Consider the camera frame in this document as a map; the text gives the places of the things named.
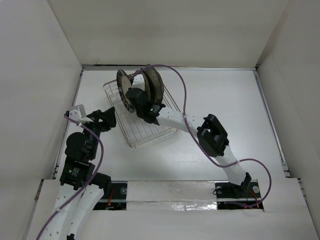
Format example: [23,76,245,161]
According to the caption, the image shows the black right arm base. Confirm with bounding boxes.
[212,180,264,210]

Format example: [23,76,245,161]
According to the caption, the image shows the black square floral plate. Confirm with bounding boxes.
[142,71,156,103]

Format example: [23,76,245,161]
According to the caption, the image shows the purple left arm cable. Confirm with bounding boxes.
[36,113,105,240]

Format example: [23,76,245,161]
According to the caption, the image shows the cream round bird plate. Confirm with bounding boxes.
[128,74,134,85]

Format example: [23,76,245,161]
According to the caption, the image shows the aluminium front rail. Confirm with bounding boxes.
[96,177,265,212]

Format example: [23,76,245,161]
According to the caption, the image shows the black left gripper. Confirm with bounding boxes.
[79,106,116,159]

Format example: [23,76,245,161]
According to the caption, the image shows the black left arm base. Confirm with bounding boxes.
[93,181,128,211]

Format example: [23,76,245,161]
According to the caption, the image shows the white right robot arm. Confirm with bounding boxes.
[125,87,252,199]

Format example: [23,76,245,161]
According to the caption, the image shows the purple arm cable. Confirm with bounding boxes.
[129,64,273,210]
[36,113,105,240]

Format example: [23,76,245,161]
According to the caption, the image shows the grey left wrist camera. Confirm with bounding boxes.
[66,104,87,123]

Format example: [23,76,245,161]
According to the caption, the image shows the metal wire dish rack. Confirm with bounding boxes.
[103,80,178,148]

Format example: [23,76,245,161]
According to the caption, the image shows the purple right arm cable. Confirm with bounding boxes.
[129,64,273,210]

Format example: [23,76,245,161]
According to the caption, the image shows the cream plate glossy dark rim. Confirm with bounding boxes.
[116,69,135,113]

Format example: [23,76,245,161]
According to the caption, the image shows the aluminium table edge rail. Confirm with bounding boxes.
[253,70,292,179]

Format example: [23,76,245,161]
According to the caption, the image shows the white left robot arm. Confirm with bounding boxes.
[36,105,117,240]

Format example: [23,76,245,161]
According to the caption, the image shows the cream plate brown rim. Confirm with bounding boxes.
[145,64,164,103]

